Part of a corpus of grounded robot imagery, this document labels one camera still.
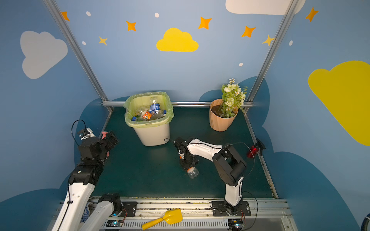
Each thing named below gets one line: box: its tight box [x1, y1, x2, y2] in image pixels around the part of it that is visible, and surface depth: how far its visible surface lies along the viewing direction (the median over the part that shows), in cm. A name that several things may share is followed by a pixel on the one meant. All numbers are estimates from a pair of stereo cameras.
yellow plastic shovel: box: [141, 208, 184, 231], surface depth 73 cm
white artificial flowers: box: [219, 77, 249, 118], surface depth 95 cm
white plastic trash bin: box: [133, 122, 171, 147], surface depth 92 cm
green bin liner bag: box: [123, 91, 174, 129], surface depth 88 cm
